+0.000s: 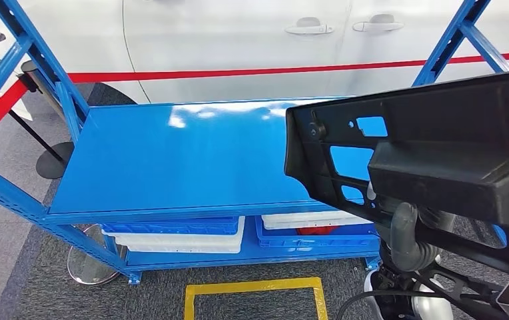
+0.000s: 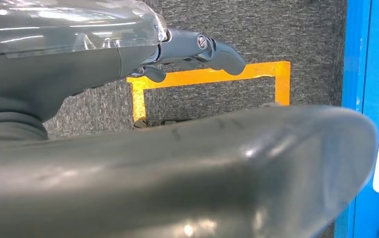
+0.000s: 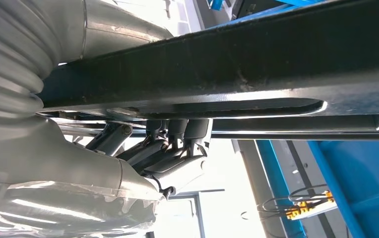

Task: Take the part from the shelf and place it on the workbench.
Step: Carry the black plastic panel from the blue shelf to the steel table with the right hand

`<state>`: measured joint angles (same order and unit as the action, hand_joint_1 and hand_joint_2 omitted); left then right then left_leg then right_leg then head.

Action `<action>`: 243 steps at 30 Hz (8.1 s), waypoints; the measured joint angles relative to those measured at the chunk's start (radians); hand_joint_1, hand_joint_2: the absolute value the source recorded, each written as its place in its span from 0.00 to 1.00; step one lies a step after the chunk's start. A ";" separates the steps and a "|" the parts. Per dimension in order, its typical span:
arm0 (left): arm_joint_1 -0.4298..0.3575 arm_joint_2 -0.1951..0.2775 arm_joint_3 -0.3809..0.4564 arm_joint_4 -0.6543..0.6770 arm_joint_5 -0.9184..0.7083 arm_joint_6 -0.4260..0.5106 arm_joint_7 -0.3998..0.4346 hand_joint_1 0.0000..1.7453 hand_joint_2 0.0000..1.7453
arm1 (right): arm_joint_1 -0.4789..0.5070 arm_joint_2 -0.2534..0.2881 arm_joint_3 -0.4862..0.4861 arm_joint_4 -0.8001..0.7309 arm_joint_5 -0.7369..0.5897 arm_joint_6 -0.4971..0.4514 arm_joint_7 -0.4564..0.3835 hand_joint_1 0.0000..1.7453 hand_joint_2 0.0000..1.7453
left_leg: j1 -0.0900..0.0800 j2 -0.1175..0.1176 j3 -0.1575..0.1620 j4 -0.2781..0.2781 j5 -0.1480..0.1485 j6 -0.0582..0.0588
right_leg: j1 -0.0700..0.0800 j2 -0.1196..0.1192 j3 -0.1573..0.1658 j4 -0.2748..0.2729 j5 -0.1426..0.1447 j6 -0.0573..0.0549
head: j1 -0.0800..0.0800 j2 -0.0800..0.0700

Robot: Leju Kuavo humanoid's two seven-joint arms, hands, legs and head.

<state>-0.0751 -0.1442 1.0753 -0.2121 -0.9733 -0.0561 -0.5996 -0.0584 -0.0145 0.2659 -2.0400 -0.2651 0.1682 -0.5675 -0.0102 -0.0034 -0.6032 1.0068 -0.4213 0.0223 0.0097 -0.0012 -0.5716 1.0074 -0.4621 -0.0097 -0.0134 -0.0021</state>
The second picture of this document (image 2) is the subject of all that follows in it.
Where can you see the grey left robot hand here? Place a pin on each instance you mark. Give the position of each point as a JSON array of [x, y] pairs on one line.
[[176, 184]]

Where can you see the blue metal shelf rack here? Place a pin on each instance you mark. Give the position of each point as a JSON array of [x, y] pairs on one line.
[[357, 98]]

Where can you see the yellow floor tape square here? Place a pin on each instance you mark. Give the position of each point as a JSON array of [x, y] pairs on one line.
[[209, 74]]

